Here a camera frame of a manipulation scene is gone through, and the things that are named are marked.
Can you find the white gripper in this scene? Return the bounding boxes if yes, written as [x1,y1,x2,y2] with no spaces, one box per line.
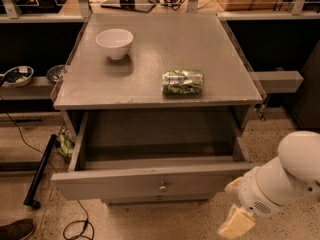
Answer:
[217,167,282,240]

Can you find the grey top drawer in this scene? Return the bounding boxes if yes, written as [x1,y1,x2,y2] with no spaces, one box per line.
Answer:
[52,109,255,200]

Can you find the grey drawer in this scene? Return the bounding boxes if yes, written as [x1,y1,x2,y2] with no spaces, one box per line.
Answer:
[52,109,255,200]
[102,192,215,205]

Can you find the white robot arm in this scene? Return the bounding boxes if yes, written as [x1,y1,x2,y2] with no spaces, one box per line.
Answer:
[217,131,320,240]

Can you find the grey middle drawer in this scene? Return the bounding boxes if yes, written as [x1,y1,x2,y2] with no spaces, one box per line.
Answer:
[102,192,215,205]

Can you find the grey drawer cabinet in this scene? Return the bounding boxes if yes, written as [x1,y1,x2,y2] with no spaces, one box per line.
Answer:
[49,12,268,205]

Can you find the grey side shelf beam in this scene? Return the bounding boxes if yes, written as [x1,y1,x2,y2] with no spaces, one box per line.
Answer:
[255,71,304,94]

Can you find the green snack bag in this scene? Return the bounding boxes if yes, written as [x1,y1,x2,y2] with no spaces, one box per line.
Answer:
[161,70,204,95]

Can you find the green packet on floor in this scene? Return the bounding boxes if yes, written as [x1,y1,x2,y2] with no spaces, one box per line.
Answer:
[57,127,75,161]

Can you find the white ceramic bowl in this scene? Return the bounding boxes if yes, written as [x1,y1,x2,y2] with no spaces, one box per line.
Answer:
[96,29,134,60]

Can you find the black tube on floor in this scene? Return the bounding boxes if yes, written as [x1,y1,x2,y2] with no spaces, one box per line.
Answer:
[24,134,57,210]

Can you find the dark shoe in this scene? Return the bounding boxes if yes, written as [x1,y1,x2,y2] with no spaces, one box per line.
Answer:
[0,218,35,240]

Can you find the black monitor stand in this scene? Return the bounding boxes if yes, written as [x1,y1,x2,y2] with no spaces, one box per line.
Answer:
[100,0,155,13]

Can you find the white bowl on shelf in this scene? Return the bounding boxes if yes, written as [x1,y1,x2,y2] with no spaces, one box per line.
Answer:
[0,66,34,87]

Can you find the black floor cable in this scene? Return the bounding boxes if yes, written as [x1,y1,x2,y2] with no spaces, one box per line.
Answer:
[0,95,96,240]

